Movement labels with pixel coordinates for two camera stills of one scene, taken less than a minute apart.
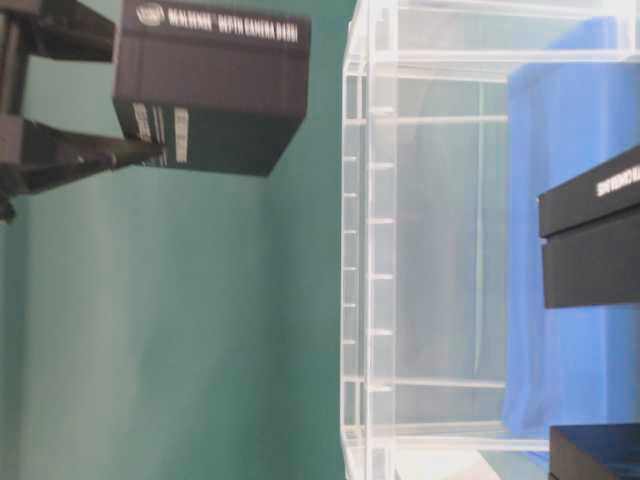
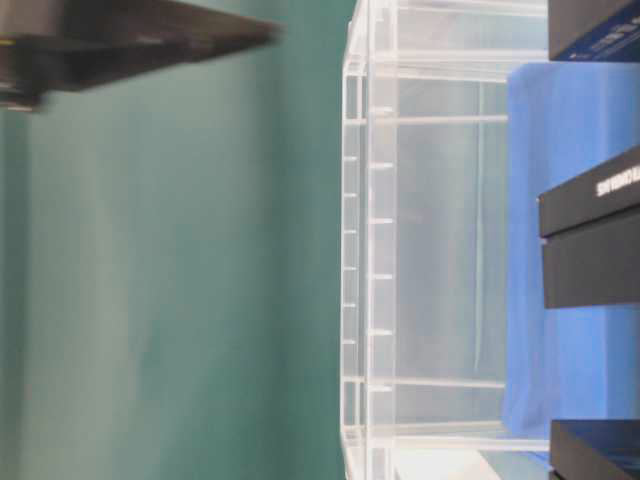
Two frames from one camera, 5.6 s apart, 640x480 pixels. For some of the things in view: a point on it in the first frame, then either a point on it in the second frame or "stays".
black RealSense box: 594,452 stays
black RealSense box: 221,88 to 594,30
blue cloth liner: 570,112 stays
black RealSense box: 589,227 stays
